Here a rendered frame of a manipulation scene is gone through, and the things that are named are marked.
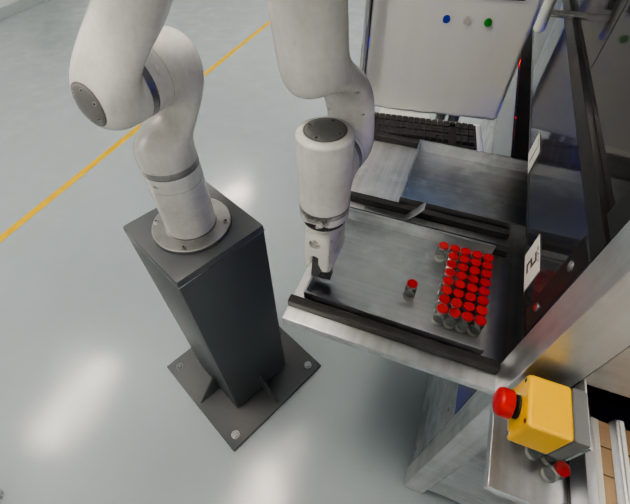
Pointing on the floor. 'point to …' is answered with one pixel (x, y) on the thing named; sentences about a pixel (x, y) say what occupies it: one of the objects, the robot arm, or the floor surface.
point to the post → (559, 344)
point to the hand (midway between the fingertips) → (323, 269)
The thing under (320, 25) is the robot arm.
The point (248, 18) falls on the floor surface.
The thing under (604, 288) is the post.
